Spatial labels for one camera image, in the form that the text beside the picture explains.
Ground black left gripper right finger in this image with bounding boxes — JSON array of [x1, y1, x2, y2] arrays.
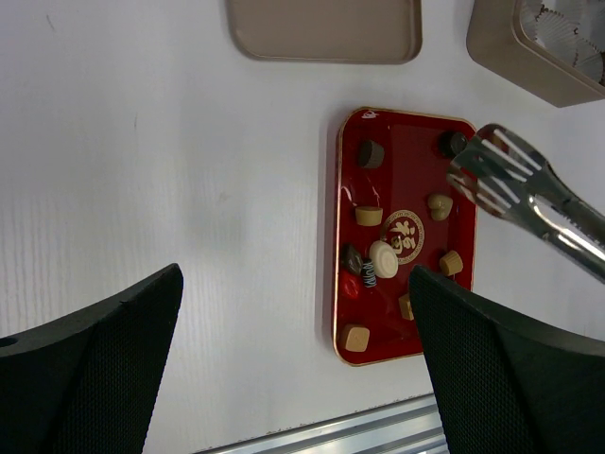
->
[[408, 266, 604, 453]]

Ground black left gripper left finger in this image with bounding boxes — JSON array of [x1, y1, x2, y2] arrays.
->
[[1, 264, 183, 453]]

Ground beige heart chocolate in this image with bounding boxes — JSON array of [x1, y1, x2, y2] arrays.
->
[[427, 193, 454, 221]]

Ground metal serving tongs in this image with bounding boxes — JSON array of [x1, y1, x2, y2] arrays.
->
[[446, 123, 604, 282]]

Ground tan round chocolate cup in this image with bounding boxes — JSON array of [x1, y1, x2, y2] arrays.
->
[[354, 206, 383, 227]]

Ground dark round chocolate cup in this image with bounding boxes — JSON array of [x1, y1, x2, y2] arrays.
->
[[357, 140, 385, 169]]

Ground tan square chocolate lower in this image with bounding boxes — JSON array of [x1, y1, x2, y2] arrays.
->
[[398, 293, 414, 321]]

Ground tan square chocolate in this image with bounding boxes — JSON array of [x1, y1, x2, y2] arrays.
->
[[338, 324, 371, 353], [398, 293, 414, 321]]

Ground tan chocolate cup right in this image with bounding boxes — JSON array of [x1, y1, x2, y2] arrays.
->
[[439, 250, 463, 276]]

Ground white round chocolate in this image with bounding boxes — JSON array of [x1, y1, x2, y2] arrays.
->
[[369, 240, 399, 279]]

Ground black white striped chocolate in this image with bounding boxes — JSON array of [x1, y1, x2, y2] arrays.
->
[[361, 258, 377, 288]]

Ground red wrapped chocolate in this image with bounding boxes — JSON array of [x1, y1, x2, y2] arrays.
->
[[338, 270, 362, 300]]

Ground dark oval chocolate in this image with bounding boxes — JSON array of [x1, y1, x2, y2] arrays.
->
[[340, 243, 364, 276]]

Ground dark round ridged chocolate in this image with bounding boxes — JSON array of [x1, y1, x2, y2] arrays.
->
[[438, 131, 468, 159]]

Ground red rectangular tray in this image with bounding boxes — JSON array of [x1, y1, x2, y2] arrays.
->
[[329, 107, 476, 366]]

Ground beige tin box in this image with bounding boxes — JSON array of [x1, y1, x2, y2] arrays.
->
[[466, 1, 604, 108]]

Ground beige tin lid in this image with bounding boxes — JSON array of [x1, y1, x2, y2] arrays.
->
[[225, 1, 423, 64]]

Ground aluminium frame rail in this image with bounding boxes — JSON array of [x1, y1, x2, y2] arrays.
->
[[209, 394, 449, 453]]

